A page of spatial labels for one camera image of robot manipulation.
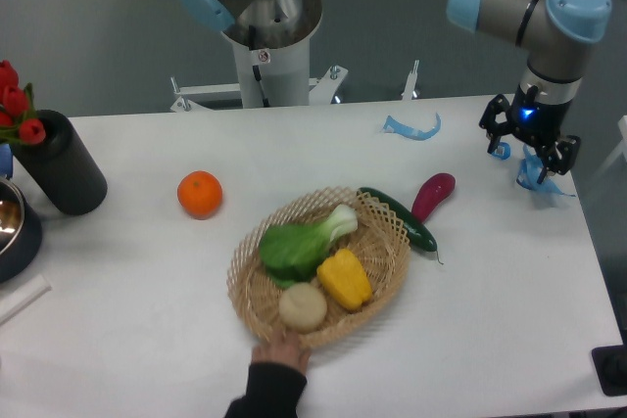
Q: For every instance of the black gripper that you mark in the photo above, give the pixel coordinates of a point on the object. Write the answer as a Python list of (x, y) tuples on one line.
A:
[(536, 124)]

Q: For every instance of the yellow bell pepper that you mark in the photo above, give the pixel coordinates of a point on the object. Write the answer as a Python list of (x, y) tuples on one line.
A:
[(345, 280)]

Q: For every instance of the black sleeved forearm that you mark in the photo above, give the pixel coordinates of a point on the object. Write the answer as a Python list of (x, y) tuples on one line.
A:
[(272, 390)]

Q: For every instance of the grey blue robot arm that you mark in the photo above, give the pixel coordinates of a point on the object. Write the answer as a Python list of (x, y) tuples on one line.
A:
[(559, 37)]

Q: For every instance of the person's hand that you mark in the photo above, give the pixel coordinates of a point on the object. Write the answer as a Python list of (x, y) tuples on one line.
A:
[(283, 348)]

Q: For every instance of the small blue tape roll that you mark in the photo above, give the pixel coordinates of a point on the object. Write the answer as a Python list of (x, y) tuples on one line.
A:
[(502, 151)]

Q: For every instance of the blue tangled tape strip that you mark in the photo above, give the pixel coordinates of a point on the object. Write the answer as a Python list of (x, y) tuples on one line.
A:
[(529, 173)]

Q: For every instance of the purple eggplant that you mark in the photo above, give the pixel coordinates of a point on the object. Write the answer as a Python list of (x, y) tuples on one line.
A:
[(433, 192)]

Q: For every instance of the blue curved tape strip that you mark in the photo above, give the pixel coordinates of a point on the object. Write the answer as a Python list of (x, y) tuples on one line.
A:
[(392, 126)]

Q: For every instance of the dark green cucumber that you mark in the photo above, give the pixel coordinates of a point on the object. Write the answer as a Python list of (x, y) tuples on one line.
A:
[(420, 237)]

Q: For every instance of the black device table corner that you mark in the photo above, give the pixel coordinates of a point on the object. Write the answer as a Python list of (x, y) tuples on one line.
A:
[(610, 366)]

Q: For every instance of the green bok choy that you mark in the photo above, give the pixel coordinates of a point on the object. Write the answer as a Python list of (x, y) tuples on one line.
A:
[(291, 253)]

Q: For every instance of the orange fruit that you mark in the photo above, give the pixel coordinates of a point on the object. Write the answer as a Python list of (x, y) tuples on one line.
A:
[(200, 194)]

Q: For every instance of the black cylindrical vase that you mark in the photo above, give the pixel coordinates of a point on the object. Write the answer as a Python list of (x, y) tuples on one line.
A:
[(63, 167)]

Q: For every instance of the red tulip flowers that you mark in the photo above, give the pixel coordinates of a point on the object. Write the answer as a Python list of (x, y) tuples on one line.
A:
[(20, 124)]

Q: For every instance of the white flat stick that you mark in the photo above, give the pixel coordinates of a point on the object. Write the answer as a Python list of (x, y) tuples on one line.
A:
[(28, 292)]

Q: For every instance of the blue object left edge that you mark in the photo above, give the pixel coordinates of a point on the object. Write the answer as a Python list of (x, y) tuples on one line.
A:
[(6, 161)]

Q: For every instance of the white frame right edge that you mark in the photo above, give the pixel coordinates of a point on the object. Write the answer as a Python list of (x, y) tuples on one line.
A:
[(618, 152)]

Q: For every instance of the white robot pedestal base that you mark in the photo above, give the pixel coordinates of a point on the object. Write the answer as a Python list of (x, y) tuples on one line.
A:
[(271, 49)]

